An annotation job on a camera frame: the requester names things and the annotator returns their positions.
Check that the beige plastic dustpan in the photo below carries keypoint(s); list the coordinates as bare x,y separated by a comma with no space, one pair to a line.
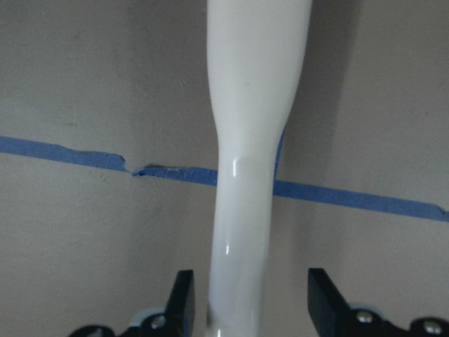
255,52

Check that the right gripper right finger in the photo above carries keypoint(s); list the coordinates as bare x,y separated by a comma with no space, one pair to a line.
331,314

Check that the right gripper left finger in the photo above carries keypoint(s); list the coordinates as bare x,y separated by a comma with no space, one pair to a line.
176,319

